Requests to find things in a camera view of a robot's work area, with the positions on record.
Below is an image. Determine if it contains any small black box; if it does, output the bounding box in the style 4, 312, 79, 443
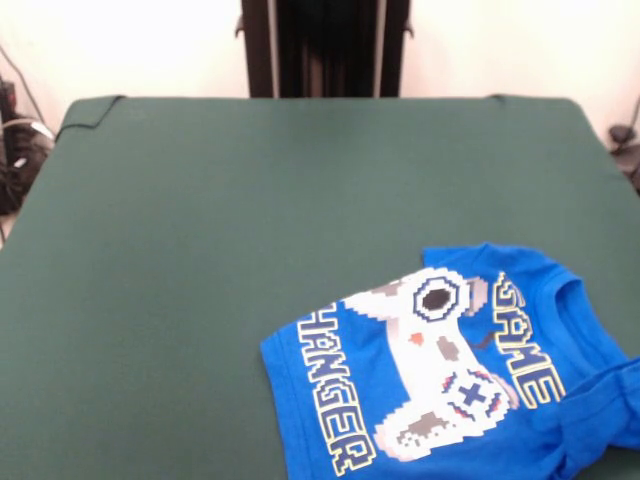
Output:
0, 79, 19, 121

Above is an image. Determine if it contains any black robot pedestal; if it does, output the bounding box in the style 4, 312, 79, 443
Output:
234, 0, 416, 99

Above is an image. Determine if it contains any blue printed t-shirt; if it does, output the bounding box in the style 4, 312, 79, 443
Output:
259, 242, 640, 480

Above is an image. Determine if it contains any black plug with cable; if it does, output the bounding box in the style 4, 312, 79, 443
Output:
607, 123, 640, 196

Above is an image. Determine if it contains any black cable bundle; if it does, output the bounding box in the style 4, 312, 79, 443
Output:
0, 117, 56, 216

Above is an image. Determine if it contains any dark green table cloth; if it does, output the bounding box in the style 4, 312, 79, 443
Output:
0, 96, 640, 480

